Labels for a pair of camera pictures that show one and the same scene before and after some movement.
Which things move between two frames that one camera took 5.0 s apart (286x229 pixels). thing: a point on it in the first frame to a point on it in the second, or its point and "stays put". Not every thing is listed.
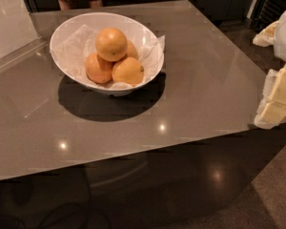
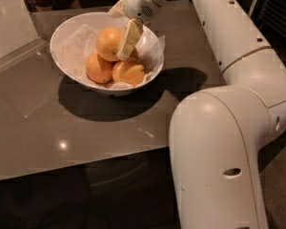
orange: (111, 44) stays put
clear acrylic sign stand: (13, 33) stays put
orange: (98, 70) stays put
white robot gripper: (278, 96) to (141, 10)
